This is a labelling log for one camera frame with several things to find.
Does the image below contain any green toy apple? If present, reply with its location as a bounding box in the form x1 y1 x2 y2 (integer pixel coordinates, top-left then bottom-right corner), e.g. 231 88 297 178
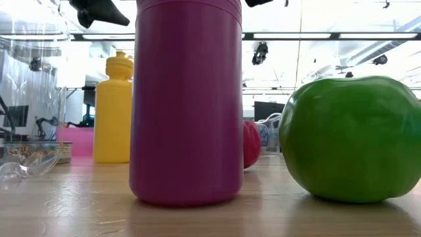
278 75 421 204

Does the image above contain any large red toy strawberry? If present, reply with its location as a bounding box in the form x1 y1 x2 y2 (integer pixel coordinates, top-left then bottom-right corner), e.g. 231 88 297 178
243 120 263 170

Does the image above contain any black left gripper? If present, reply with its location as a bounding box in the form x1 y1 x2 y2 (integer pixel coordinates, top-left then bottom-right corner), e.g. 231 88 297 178
68 0 131 29

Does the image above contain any clear plastic water bottle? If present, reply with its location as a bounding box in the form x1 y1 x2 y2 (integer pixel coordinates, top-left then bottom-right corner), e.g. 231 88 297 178
0 0 72 181

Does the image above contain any pink plastic tray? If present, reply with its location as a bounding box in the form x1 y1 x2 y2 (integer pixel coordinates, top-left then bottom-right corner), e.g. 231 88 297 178
55 127 96 157

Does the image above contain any clear plastic bin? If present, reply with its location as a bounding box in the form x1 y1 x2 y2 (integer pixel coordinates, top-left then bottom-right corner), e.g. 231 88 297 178
255 112 283 155

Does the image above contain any purple plastic water bottle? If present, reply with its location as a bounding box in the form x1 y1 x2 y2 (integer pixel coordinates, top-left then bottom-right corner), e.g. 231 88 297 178
129 0 245 208

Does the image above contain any black computer monitor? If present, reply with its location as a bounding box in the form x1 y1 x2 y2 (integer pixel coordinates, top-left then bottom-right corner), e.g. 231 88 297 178
253 100 286 122

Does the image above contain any black overhead light bar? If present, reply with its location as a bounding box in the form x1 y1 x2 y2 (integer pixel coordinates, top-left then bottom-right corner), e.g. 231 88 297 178
0 31 421 41

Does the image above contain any black hanging ceiling camera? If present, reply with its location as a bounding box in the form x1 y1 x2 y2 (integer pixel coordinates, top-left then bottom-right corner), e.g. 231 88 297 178
372 53 389 66
251 41 269 66

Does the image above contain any yellow plastic water bottle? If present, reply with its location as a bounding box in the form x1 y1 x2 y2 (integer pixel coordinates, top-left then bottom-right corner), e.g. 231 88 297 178
92 50 135 165

